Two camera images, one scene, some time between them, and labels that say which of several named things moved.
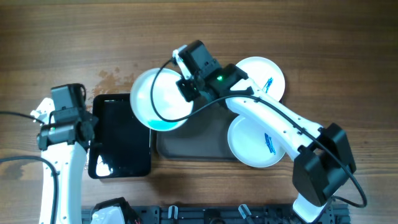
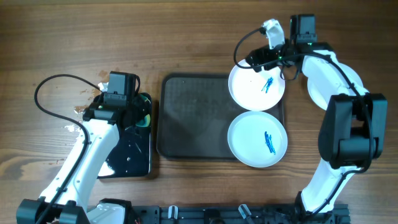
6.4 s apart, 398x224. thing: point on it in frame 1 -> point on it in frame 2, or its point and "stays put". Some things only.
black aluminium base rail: (228, 214) stays put
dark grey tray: (204, 135) stays put
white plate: (254, 143) stays put
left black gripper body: (93, 120) -> (140, 107)
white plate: (170, 101) -> (321, 92)
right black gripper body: (191, 88) -> (272, 56)
